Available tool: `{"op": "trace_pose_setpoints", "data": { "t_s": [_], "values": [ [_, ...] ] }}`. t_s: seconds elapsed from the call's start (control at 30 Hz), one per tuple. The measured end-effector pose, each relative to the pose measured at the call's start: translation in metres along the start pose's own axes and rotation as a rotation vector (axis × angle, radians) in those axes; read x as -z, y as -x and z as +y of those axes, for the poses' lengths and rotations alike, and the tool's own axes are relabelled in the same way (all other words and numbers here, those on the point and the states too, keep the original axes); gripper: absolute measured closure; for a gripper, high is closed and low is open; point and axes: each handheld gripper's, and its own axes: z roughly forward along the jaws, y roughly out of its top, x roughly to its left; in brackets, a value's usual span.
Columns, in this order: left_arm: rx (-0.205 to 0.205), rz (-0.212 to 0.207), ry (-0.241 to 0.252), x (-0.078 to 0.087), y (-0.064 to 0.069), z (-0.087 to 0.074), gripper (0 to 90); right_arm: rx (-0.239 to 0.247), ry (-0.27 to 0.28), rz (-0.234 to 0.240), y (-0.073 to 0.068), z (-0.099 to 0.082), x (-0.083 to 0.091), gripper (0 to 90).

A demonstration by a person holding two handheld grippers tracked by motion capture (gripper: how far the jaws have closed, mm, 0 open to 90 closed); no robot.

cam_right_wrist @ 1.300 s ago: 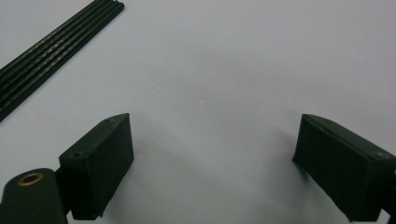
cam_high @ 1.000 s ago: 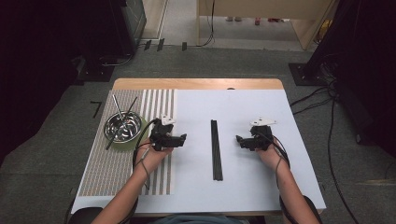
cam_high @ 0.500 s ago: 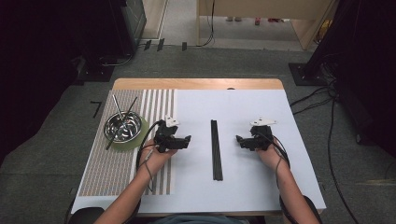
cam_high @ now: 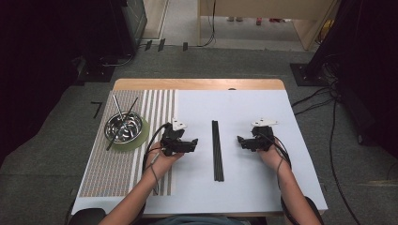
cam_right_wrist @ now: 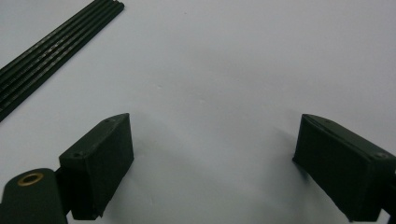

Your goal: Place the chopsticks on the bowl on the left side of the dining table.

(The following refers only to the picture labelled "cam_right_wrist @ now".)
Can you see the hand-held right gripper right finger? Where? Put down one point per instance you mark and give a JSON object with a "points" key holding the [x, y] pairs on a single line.
{"points": [[342, 168]]}

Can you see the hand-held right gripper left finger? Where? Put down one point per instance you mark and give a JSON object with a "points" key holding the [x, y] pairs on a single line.
{"points": [[99, 168]]}

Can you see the black chopstick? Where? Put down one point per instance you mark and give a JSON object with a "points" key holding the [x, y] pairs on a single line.
{"points": [[31, 52], [31, 75], [31, 63], [31, 87]]}

